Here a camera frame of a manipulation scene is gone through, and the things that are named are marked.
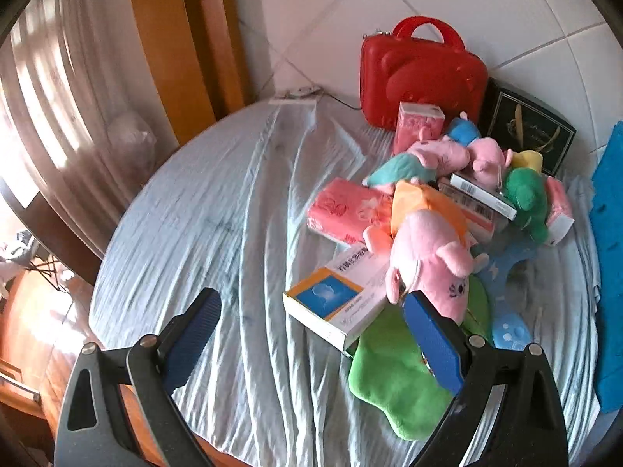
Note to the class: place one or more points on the dark green plush toy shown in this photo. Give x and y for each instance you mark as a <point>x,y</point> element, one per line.
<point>525,199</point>

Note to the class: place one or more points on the sheer beige curtain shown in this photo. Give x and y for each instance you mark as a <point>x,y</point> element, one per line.
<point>73,107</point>

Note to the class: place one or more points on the red hard carry case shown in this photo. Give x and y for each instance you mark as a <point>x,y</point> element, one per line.
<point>423,78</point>

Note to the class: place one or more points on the blue plush toy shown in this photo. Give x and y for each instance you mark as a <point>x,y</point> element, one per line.
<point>511,331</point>

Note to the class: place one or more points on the red and white box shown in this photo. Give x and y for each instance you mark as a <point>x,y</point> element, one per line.
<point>474,221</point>

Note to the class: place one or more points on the dark green gift bag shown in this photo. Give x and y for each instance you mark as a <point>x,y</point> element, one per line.
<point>525,126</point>

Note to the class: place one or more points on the pink tissue pack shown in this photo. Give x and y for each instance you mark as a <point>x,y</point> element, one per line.
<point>340,206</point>
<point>559,214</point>
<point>413,124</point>

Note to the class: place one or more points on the white power strip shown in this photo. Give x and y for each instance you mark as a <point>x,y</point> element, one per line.
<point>292,100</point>

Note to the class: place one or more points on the pig plush in blue dress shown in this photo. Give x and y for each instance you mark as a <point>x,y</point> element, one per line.
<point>486,155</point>

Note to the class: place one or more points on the pig plush in teal dress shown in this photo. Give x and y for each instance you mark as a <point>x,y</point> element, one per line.
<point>389,171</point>

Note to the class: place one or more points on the yellow plush toy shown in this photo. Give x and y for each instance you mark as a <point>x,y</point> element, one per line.
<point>528,158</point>

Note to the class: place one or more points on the white and blue medicine box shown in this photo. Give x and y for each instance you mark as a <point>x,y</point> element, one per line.
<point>321,296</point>

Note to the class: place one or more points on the wooden door frame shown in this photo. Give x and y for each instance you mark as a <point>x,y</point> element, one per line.
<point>160,34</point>

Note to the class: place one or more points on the pig plush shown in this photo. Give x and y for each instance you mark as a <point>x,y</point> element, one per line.
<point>389,171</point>
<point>428,262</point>
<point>486,155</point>

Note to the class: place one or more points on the clear plastic bag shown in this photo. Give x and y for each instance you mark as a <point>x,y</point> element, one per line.
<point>129,129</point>

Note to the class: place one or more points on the light blue tablecloth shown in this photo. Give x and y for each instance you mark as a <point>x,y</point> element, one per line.
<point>194,204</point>

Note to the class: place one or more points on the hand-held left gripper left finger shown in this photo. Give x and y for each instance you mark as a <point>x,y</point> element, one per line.
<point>194,335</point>

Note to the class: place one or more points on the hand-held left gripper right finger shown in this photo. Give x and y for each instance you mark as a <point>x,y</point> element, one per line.
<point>433,345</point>

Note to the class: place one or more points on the blue cloth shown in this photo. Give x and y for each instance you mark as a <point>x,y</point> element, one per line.
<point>608,253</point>

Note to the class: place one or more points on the white box with dark edge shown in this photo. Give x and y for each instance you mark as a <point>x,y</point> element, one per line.
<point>482,197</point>

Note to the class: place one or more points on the light green flat plush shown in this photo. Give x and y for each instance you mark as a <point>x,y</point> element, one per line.
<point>389,379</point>

